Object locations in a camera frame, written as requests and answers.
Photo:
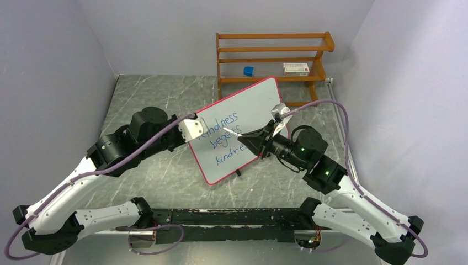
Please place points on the orange wooden shelf rack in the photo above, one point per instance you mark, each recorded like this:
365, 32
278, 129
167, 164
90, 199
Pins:
267, 52

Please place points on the white cardboard box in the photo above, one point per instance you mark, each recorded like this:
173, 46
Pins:
296, 69

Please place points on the blue eraser on shelf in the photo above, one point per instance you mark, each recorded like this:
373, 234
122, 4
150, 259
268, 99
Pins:
248, 71

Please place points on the white blue whiteboard marker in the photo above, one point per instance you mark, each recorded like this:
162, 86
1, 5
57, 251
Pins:
232, 132

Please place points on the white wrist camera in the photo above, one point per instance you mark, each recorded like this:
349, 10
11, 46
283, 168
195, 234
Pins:
280, 121
192, 128

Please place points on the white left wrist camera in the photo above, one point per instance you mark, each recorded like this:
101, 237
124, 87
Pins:
192, 128

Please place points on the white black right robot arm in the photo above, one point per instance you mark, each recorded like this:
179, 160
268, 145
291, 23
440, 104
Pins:
390, 234

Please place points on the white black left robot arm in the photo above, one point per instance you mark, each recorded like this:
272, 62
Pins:
57, 221

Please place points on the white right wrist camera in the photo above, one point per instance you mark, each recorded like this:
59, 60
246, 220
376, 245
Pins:
280, 121

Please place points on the pink framed whiteboard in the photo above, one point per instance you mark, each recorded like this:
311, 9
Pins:
218, 153

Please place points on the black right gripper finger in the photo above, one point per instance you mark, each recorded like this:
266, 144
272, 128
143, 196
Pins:
261, 133
255, 144

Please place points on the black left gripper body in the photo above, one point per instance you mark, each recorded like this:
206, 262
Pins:
171, 138

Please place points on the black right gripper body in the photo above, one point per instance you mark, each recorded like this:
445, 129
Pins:
282, 147

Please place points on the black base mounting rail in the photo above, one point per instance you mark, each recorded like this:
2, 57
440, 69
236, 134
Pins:
205, 225

